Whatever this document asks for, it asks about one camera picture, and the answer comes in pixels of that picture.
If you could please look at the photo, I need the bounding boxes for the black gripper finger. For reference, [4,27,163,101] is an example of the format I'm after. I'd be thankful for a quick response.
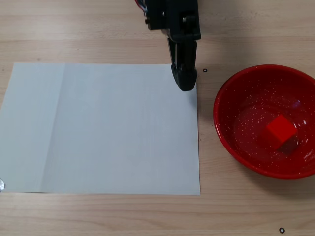
[167,37,182,85]
[175,40,198,92]

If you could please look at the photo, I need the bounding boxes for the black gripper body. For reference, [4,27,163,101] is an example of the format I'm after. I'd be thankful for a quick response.
[144,0,202,42]

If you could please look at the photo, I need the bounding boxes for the red cube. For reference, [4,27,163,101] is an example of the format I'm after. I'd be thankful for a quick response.
[265,114,298,150]

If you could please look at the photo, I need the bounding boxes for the red speckled bowl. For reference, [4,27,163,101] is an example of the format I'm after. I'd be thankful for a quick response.
[213,64,315,180]

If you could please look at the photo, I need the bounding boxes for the white paper sheet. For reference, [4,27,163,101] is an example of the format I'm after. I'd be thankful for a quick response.
[0,62,201,197]

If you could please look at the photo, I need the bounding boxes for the red white black servo cable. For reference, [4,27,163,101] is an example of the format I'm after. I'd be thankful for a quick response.
[133,0,149,13]

